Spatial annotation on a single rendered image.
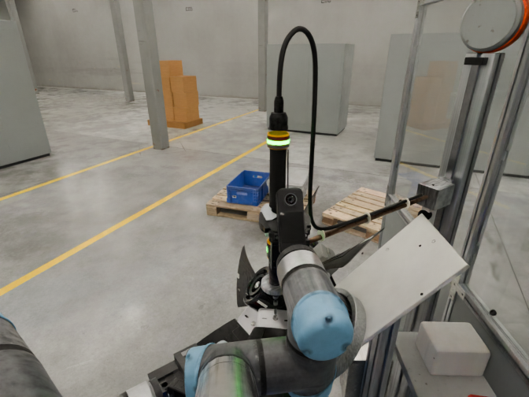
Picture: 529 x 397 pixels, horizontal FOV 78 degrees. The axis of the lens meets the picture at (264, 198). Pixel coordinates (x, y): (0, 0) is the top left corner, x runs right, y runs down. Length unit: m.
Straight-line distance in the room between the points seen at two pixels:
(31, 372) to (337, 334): 0.35
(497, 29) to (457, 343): 0.92
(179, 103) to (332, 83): 3.81
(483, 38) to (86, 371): 2.54
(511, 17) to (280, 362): 1.00
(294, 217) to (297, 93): 7.49
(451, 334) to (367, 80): 11.85
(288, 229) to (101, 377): 2.04
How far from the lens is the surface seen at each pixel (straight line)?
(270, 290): 0.78
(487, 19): 1.17
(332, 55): 7.76
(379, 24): 12.77
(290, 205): 0.56
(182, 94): 8.80
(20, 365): 0.48
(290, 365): 0.51
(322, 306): 0.44
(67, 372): 2.60
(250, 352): 0.51
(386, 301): 0.97
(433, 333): 1.28
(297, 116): 8.09
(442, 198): 1.16
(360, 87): 12.85
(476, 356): 1.29
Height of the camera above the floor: 1.81
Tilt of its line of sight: 24 degrees down
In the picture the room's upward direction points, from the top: straight up
